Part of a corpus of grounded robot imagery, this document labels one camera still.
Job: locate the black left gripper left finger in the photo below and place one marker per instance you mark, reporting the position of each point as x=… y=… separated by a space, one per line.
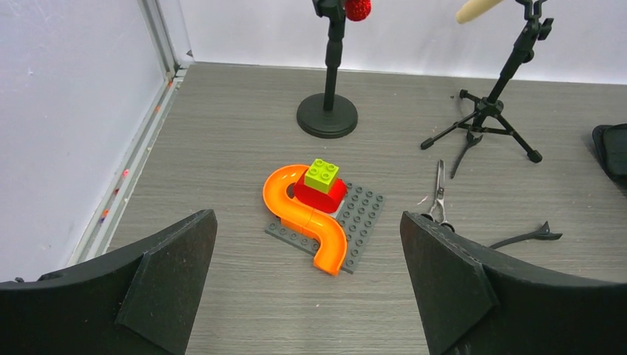
x=139 y=299

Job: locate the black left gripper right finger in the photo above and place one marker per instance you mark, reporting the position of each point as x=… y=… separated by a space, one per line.
x=476 y=300

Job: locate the black hair clip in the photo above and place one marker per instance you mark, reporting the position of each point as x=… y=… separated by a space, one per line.
x=464 y=149
x=543 y=233

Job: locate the black tool pouch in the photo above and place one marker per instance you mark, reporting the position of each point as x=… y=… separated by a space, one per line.
x=610 y=146

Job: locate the silver hair scissors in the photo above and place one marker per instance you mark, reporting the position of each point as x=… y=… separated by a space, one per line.
x=437 y=212

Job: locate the orange curved toy slide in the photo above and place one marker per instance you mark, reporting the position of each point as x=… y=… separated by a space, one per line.
x=304 y=219

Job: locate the red toy block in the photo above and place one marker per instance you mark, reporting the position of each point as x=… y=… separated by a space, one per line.
x=325 y=202

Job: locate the black tripod microphone stand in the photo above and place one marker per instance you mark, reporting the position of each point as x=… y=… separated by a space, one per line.
x=487 y=114

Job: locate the lime green toy brick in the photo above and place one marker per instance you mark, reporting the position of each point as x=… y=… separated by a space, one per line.
x=321 y=175

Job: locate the black round-base microphone stand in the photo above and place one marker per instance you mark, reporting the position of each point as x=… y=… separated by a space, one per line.
x=329 y=115

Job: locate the beige condenser microphone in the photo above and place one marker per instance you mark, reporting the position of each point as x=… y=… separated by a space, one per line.
x=472 y=9

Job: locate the red handheld microphone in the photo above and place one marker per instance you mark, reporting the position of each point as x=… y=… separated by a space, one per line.
x=357 y=10

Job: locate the grey studded base plate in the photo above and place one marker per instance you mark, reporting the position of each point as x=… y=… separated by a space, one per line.
x=357 y=214

